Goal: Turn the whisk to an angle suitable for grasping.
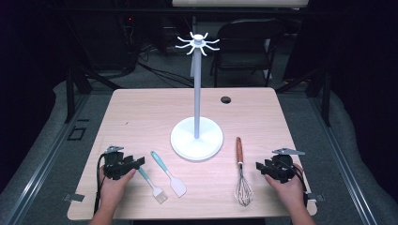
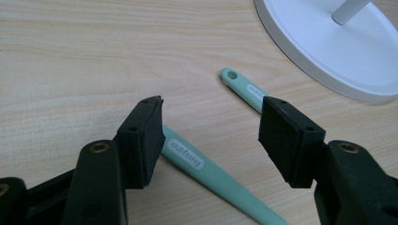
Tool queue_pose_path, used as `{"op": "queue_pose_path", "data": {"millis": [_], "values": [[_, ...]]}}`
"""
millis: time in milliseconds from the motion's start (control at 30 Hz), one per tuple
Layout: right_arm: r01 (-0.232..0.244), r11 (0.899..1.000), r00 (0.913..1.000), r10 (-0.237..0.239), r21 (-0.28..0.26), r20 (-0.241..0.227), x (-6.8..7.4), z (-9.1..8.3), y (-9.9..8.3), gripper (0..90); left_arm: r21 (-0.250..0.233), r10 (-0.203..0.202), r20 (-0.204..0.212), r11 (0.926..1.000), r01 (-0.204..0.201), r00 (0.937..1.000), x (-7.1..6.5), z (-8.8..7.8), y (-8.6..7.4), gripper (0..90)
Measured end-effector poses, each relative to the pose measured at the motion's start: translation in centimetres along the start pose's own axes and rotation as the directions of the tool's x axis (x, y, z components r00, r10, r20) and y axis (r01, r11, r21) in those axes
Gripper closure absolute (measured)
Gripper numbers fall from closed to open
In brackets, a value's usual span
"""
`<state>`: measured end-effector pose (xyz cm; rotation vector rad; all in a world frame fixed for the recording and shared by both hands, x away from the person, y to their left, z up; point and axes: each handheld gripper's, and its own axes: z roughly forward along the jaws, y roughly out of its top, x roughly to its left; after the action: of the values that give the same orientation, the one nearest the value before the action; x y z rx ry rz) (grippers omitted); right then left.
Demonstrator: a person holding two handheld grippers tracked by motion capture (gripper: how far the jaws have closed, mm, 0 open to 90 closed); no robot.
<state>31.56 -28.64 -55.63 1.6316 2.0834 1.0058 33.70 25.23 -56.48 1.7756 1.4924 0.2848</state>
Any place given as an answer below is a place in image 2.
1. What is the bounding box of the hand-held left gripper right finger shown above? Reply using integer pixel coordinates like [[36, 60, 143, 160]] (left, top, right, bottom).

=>
[[257, 96, 398, 225]]

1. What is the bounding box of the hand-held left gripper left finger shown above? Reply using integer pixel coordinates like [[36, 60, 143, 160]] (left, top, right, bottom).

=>
[[60, 95, 166, 225]]

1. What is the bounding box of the teal handled spatula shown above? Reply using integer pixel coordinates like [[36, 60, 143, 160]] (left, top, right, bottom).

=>
[[220, 67, 269, 114], [160, 125, 290, 225]]

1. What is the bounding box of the white utensil rack stand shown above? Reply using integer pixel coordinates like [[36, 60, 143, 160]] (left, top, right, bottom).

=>
[[253, 0, 398, 104]]

